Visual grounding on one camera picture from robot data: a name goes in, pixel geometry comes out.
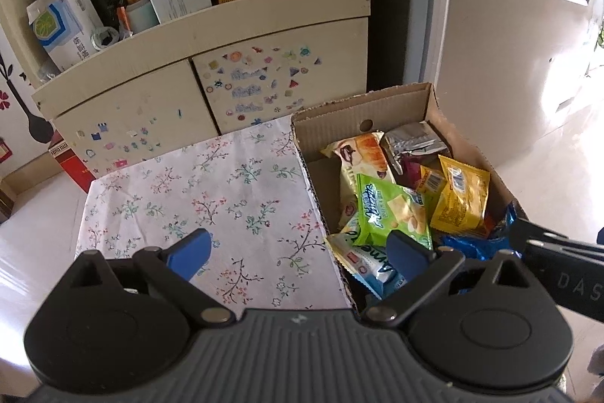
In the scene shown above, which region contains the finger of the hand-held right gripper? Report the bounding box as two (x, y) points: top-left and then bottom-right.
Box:
(508, 218), (569, 250)

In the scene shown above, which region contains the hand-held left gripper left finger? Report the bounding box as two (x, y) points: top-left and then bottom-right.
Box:
(68, 228), (235, 329)

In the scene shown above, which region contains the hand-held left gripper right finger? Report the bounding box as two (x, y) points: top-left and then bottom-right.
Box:
(362, 230), (539, 329)

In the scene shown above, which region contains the dark blue snack packet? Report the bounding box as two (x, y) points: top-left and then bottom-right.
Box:
(488, 201), (528, 241)
(439, 233), (517, 295)

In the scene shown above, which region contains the light blue snack packet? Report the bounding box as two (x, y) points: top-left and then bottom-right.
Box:
(325, 227), (407, 301)

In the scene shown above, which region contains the green snack packet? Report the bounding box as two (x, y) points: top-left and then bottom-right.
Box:
(355, 173), (434, 250)

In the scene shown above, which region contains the printed cardboard box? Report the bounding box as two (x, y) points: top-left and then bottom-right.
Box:
(290, 82), (529, 314)

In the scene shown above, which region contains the floral tablecloth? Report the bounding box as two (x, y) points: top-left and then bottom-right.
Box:
(75, 117), (352, 312)

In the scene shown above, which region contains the large yellow snack packet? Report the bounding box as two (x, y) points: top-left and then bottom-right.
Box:
(429, 154), (492, 236)

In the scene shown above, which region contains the small yellow snack packet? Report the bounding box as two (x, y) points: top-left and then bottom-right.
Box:
(418, 164), (447, 196)

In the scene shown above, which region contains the silver snack packet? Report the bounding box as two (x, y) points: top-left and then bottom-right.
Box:
(380, 122), (453, 191)

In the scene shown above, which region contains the cream croissant packet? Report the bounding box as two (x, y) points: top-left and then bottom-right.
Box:
(321, 131), (397, 234)

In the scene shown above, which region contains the red carton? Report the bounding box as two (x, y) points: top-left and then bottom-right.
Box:
(49, 129), (97, 195)

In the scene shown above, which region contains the beige stickered cabinet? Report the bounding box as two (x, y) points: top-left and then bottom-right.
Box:
(0, 0), (371, 179)

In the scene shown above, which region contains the white refrigerator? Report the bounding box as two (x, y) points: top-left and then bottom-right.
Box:
(425, 0), (604, 139)

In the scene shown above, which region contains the brown wooden board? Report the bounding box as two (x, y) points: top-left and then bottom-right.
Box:
(0, 176), (20, 224)

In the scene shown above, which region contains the white jar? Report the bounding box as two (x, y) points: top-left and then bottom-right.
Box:
(123, 0), (159, 33)

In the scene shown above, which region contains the white blue medicine box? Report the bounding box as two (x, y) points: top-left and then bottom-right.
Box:
(26, 0), (107, 71)

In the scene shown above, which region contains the flower vase wall sticker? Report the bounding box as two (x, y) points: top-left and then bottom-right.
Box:
(0, 49), (55, 144)

